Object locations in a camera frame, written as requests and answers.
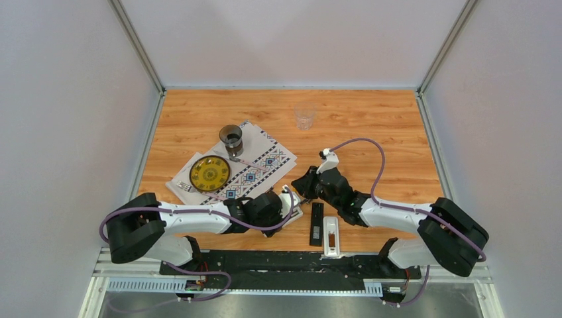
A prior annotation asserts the white remote battery bay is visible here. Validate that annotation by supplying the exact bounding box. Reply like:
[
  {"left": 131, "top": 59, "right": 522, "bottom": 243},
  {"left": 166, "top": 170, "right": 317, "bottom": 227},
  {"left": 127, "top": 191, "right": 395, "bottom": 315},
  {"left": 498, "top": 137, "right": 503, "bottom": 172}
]
[{"left": 323, "top": 217, "right": 341, "bottom": 258}]

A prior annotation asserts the black remote control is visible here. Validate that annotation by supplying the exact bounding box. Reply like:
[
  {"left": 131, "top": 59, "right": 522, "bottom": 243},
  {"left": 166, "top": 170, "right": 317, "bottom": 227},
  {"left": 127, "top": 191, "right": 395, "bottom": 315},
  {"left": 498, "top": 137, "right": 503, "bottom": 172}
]
[{"left": 309, "top": 202, "right": 324, "bottom": 247}]

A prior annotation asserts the white slim remote control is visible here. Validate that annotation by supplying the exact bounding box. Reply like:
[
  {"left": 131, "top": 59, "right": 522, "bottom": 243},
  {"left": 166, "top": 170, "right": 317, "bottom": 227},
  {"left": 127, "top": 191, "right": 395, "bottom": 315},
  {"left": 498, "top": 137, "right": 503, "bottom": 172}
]
[{"left": 288, "top": 206, "right": 304, "bottom": 223}]

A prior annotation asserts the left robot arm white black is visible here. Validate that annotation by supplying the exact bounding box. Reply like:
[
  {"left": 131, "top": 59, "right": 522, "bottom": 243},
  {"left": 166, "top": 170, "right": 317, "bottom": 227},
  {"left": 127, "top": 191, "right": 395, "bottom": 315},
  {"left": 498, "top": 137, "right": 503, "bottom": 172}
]
[{"left": 99, "top": 188, "right": 304, "bottom": 275}]

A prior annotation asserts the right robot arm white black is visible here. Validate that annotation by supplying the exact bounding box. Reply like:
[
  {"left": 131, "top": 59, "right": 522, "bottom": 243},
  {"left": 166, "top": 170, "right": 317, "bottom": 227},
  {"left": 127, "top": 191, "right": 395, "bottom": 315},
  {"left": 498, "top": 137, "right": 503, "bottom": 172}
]
[{"left": 292, "top": 166, "right": 489, "bottom": 278}]

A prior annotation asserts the patterned white placemat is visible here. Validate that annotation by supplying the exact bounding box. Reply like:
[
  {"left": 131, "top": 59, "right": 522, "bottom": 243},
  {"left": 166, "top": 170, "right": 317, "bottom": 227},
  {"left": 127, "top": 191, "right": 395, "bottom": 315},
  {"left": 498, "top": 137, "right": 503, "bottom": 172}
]
[{"left": 166, "top": 121, "right": 297, "bottom": 205}]

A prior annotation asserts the yellow black plate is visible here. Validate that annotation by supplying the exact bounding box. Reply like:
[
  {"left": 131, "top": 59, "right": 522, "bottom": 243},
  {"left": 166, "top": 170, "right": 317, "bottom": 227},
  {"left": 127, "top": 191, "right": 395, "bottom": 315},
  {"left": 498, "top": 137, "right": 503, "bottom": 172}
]
[{"left": 188, "top": 155, "right": 231, "bottom": 192}]

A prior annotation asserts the clear drinking glass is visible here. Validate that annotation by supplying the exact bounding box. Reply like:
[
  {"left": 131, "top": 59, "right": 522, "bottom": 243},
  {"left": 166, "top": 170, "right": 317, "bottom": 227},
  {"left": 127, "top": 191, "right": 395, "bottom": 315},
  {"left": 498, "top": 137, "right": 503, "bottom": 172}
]
[{"left": 294, "top": 103, "right": 316, "bottom": 131}]

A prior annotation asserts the dark smoked glass cup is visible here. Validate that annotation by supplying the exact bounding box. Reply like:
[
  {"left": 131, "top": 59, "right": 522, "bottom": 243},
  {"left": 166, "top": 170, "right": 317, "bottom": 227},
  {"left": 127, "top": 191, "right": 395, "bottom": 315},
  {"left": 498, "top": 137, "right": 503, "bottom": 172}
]
[{"left": 219, "top": 125, "right": 243, "bottom": 158}]

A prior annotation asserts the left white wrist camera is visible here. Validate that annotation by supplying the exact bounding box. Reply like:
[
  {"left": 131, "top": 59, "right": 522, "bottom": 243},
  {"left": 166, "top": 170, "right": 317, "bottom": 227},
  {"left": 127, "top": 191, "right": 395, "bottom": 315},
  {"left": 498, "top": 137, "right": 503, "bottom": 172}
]
[{"left": 278, "top": 185, "right": 301, "bottom": 212}]

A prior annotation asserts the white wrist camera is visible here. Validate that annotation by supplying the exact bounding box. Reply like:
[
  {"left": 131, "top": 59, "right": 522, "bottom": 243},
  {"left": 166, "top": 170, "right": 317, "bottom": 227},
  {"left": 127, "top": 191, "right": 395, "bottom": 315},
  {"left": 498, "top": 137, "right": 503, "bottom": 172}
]
[
  {"left": 316, "top": 148, "right": 339, "bottom": 174},
  {"left": 278, "top": 185, "right": 301, "bottom": 212}
]

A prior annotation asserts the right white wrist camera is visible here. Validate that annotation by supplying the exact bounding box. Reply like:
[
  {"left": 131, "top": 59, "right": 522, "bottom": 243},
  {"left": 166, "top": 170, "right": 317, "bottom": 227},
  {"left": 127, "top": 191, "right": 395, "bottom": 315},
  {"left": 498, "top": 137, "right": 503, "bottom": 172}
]
[{"left": 316, "top": 148, "right": 339, "bottom": 174}]

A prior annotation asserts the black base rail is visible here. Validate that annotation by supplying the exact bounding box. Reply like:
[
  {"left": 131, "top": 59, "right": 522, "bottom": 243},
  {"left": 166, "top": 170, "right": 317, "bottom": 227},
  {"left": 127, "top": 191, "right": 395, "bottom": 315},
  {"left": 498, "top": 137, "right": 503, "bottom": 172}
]
[{"left": 184, "top": 250, "right": 421, "bottom": 292}]

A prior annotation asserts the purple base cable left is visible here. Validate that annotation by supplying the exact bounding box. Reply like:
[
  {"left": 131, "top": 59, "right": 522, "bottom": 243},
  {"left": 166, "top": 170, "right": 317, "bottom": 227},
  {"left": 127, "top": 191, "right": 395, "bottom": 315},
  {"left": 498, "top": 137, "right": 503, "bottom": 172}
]
[{"left": 164, "top": 261, "right": 232, "bottom": 302}]

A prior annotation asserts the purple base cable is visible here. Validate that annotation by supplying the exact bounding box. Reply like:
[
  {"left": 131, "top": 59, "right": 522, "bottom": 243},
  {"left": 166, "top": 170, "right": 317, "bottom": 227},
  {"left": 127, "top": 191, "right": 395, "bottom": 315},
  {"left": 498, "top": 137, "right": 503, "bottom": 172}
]
[
  {"left": 379, "top": 265, "right": 431, "bottom": 307},
  {"left": 164, "top": 261, "right": 232, "bottom": 302}
]

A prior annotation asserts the pink handled fork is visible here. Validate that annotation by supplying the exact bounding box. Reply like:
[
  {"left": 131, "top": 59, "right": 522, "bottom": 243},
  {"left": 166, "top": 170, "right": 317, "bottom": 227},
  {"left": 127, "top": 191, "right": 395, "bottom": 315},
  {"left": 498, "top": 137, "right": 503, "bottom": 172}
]
[{"left": 176, "top": 181, "right": 227, "bottom": 201}]

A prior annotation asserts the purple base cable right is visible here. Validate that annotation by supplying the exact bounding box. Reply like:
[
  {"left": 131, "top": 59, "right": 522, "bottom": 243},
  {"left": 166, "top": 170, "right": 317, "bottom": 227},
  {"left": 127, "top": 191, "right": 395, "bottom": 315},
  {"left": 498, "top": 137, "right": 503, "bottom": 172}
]
[{"left": 379, "top": 265, "right": 431, "bottom": 307}]

